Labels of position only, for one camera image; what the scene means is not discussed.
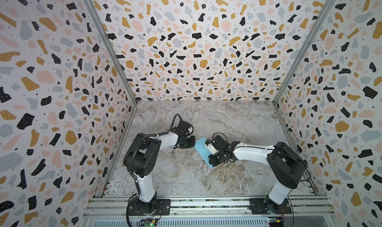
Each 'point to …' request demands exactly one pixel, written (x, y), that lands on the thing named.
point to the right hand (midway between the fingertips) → (207, 159)
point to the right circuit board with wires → (276, 221)
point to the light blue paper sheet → (200, 145)
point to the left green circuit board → (149, 221)
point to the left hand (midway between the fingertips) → (195, 142)
